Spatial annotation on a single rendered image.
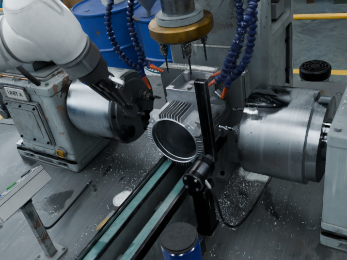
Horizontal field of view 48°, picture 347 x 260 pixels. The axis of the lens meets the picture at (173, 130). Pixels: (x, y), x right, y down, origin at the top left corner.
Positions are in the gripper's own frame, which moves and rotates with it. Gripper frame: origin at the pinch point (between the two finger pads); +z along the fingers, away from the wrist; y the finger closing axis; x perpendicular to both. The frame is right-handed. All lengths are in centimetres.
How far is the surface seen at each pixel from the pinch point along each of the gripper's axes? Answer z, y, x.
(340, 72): 228, -11, -162
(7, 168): 31, 69, 22
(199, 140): 17.1, -14.5, -0.7
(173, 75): 19.1, 3.9, -21.9
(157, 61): 118, 89, -88
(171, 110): 12.1, -5.1, -6.1
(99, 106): 10.4, 19.1, -3.0
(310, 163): 15.1, -45.4, 0.1
